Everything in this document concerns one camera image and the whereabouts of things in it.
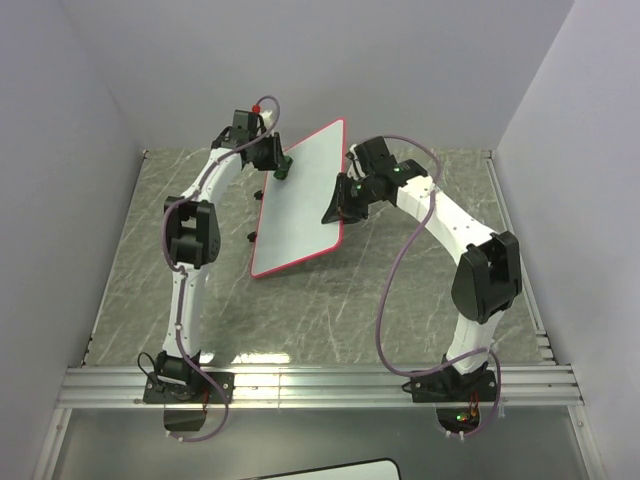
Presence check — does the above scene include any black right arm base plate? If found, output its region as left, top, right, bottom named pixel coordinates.
left=401, top=367, right=499, bottom=403

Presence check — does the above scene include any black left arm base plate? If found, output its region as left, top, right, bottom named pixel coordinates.
left=142, top=372, right=235, bottom=405

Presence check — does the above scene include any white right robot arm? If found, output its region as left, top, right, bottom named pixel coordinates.
left=322, top=160, right=522, bottom=400

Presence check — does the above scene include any white tablet at bottom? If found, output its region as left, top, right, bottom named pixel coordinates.
left=263, top=459, right=402, bottom=480

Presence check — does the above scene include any red framed whiteboard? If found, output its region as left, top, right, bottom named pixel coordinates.
left=250, top=118, right=346, bottom=278

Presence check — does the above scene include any aluminium mounting rail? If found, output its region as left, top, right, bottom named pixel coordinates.
left=56, top=364, right=583, bottom=410

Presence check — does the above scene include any green whiteboard eraser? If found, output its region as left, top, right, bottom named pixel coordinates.
left=273, top=156, right=293, bottom=181

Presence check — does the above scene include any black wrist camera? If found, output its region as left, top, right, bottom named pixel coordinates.
left=353, top=136, right=397, bottom=176
left=229, top=109, right=263, bottom=144

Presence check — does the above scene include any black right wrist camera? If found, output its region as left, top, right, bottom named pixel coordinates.
left=353, top=136, right=397, bottom=176

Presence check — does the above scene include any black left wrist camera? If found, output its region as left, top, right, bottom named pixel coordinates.
left=229, top=109, right=263, bottom=144

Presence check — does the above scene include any metal wire whiteboard stand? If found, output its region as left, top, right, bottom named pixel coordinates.
left=247, top=189, right=264, bottom=244

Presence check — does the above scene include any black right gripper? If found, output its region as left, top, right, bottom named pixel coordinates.
left=321, top=175, right=376, bottom=230

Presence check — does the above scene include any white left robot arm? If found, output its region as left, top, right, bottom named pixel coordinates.
left=154, top=127, right=292, bottom=402

